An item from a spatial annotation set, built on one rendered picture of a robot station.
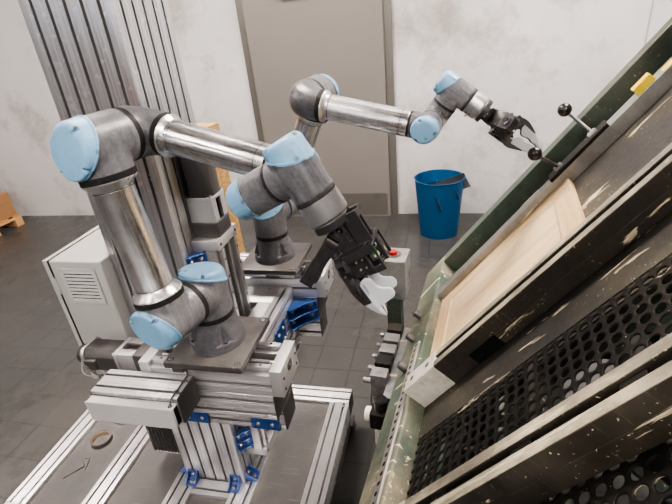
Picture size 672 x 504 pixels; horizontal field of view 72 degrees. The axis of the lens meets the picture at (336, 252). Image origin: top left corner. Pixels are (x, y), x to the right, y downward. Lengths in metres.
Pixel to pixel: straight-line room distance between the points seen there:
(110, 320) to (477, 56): 3.53
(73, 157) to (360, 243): 0.58
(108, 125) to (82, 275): 0.66
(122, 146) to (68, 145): 0.09
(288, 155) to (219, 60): 4.03
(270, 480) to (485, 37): 3.58
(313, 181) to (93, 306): 1.06
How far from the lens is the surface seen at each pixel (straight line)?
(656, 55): 1.68
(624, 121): 1.45
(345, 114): 1.40
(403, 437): 1.19
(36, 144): 6.22
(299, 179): 0.74
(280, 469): 2.06
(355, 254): 0.77
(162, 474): 2.21
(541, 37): 4.34
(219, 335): 1.27
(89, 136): 1.01
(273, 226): 1.62
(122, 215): 1.06
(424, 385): 1.23
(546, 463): 0.72
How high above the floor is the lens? 1.81
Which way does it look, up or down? 27 degrees down
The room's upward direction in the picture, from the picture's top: 6 degrees counter-clockwise
